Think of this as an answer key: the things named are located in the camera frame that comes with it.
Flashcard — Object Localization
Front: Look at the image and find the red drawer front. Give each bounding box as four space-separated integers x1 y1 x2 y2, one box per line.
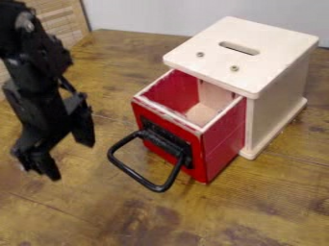
132 69 248 184

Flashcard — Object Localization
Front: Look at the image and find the black metal drawer handle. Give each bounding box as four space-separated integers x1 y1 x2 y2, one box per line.
108 117 195 193

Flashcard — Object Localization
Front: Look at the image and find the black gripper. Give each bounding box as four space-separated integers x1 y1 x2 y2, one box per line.
3 77 96 181

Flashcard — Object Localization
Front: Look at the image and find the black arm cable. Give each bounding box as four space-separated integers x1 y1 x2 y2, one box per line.
58 76 81 95

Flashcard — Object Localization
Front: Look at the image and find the white wooden drawer box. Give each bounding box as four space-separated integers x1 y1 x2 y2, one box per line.
164 16 319 160

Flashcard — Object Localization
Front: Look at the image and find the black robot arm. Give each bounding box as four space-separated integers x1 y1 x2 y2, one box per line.
0 0 96 181

